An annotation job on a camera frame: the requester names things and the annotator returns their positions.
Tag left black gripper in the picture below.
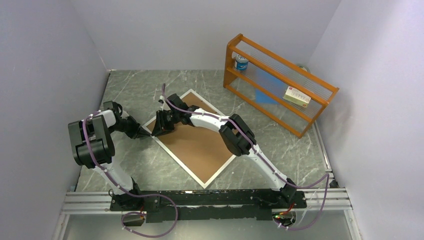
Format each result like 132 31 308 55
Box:
108 115 151 140

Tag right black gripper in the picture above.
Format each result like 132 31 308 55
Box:
152 110 181 137

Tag white picture frame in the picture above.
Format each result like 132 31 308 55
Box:
142 88 239 190

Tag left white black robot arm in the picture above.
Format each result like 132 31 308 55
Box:
67 101 151 210

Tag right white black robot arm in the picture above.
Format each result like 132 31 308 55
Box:
151 93 297 208

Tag blue white can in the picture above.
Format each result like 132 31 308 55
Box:
234 54 249 71

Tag blue paper sheet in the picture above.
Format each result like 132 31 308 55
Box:
255 70 282 106

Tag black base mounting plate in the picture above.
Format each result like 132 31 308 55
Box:
109 188 307 223

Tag small cream red box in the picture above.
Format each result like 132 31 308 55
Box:
283 86 311 108

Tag orange wooden shelf rack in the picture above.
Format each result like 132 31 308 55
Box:
223 34 339 138

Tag tape roll behind shelf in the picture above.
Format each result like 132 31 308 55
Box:
297 64 310 73

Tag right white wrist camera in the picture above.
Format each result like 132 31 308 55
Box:
158 95 167 111

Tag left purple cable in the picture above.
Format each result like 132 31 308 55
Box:
81 110 180 239

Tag purple cable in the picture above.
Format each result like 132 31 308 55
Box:
160 82 331 232
81 110 180 239

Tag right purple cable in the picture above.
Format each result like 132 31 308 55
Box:
160 82 331 232

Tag aluminium rail frame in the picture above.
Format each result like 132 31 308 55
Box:
51 122 363 240

